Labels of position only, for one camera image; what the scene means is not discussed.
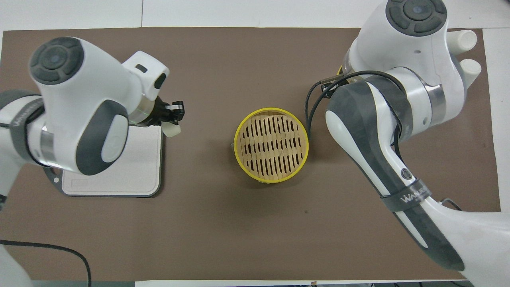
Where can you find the yellow rimmed bamboo steamer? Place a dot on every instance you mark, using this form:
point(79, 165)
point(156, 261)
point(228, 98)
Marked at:
point(271, 145)

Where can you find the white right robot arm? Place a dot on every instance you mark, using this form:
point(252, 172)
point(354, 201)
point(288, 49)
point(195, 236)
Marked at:
point(398, 48)

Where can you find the small white steamed bun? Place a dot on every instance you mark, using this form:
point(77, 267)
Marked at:
point(172, 130)

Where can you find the white cutting board grey rim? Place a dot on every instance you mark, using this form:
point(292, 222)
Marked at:
point(139, 167)

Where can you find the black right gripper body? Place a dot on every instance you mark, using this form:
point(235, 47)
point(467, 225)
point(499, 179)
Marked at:
point(332, 89)

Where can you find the white plastic cup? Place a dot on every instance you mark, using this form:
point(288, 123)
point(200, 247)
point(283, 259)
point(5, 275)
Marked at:
point(464, 40)
point(471, 71)

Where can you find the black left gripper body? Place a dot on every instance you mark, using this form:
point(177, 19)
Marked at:
point(161, 113)

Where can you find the brown table mat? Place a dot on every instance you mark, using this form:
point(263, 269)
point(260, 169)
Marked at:
point(223, 223)

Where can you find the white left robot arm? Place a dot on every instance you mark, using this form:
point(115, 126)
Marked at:
point(95, 79)

